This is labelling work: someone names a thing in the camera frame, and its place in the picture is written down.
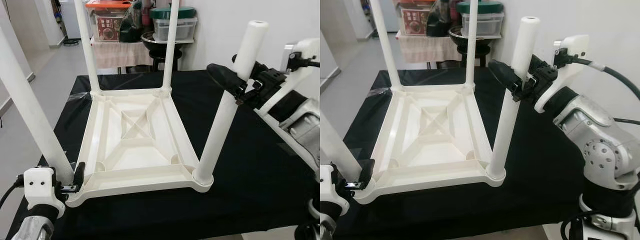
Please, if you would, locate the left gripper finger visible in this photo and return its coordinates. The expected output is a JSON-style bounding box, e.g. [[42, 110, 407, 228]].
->
[[73, 161, 86, 189], [360, 158, 376, 187]]

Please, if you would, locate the black round stool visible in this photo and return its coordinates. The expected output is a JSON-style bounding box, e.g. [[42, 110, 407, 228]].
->
[[456, 46, 490, 69], [149, 47, 184, 72]]

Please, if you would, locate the clear container green lid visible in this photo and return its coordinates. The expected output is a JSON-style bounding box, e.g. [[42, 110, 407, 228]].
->
[[455, 0, 505, 39], [149, 6, 199, 43]]

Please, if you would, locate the white plastic table top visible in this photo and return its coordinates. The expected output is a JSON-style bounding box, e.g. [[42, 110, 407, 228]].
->
[[352, 82, 507, 205], [65, 86, 215, 209]]

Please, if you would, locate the black plastic bag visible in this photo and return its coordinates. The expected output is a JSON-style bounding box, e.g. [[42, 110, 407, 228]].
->
[[119, 0, 147, 44], [427, 0, 454, 38]]

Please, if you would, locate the black tablecloth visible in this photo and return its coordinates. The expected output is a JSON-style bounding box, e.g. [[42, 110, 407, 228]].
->
[[5, 69, 321, 240], [332, 66, 640, 240]]

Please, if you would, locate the red print box orange lid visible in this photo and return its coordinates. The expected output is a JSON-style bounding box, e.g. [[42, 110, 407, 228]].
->
[[85, 0, 132, 42], [397, 0, 437, 37]]

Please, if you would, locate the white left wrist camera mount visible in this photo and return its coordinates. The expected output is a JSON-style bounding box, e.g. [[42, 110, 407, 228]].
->
[[23, 167, 67, 220], [320, 164, 351, 217]]

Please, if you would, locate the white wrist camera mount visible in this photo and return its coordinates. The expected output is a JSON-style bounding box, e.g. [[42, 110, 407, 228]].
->
[[533, 34, 591, 114], [320, 164, 351, 217], [23, 167, 67, 220], [256, 37, 321, 119]]

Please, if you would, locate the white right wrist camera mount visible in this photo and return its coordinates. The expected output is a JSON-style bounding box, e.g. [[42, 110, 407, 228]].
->
[[256, 37, 321, 119], [533, 34, 591, 114]]

